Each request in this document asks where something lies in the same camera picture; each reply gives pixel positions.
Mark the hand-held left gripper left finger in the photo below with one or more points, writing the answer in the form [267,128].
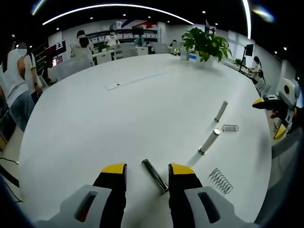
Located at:
[104,202]

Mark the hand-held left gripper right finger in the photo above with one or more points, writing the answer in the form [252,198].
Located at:
[185,202]

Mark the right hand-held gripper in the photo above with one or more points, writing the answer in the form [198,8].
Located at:
[290,91]

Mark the dark metal pin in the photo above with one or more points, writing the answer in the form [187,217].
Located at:
[154,175]

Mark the large steel coil spring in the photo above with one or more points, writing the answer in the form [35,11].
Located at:
[221,181]

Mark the small steel coil spring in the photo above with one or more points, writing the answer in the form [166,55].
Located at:
[230,128]

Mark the silver metal pin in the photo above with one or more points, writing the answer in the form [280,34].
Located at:
[210,141]
[221,111]

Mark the black monitor screen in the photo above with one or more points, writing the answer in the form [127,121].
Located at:
[57,51]
[249,49]

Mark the white plant pot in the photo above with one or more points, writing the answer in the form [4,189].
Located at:
[207,62]

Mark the blue and white sign card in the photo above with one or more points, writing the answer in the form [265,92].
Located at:
[193,57]

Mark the green leafy plant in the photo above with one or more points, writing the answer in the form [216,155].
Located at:
[204,44]

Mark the white flat cover strip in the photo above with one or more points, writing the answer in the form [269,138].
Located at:
[135,80]

